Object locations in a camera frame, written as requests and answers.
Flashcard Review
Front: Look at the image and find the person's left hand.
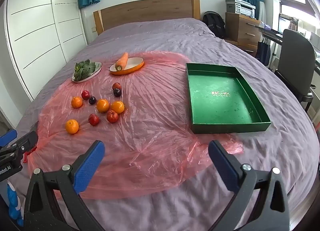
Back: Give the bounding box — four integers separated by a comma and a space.
6, 182, 25, 227

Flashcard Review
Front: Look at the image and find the glass desk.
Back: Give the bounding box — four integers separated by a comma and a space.
259, 25, 320, 54

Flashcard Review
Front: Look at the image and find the dark blue bag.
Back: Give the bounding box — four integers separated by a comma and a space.
255, 37, 271, 65

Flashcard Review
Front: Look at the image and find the grey chair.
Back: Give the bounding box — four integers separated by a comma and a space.
274, 29, 317, 114

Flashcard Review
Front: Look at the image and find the pink plastic sheet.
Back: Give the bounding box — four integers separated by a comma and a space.
26, 51, 244, 200

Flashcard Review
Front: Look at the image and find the orange carrot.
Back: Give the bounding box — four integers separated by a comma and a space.
115, 52, 129, 71

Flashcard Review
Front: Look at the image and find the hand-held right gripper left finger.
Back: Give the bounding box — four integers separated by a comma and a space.
24, 140, 105, 231

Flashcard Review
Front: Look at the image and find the open laptop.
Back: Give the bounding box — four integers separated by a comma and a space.
277, 13, 292, 33

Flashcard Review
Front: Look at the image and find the white round plate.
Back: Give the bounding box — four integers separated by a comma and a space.
71, 61, 102, 83

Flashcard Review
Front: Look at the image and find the orange mandarin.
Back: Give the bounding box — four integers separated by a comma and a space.
96, 99, 110, 113
71, 96, 83, 109
111, 101, 125, 114
65, 119, 80, 135

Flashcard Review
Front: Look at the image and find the white wardrobe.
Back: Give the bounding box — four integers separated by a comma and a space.
0, 0, 88, 101

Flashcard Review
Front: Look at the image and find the wooden headboard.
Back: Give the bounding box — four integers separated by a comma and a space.
93, 0, 201, 36

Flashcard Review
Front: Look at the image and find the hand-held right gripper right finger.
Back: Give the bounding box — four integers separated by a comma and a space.
208, 140, 290, 231

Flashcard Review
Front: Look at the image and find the green bok choy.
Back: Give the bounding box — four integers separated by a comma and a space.
74, 59, 97, 81

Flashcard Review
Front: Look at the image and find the black backpack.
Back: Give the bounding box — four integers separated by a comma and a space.
202, 11, 226, 38

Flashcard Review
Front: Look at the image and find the orange oval dish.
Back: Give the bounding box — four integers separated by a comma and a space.
109, 57, 145, 76

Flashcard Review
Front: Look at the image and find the wooden drawer cabinet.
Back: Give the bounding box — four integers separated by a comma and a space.
225, 12, 262, 56

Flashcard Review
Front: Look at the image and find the green rectangular tray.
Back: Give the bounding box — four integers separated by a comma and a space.
186, 63, 272, 134

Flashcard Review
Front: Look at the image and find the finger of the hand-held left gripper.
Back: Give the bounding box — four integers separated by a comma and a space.
0, 129, 18, 148
0, 131, 38, 158

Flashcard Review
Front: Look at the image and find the red wrist strap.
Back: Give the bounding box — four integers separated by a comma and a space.
23, 146, 37, 163

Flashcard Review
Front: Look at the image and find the white printer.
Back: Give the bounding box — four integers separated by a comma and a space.
225, 0, 257, 19

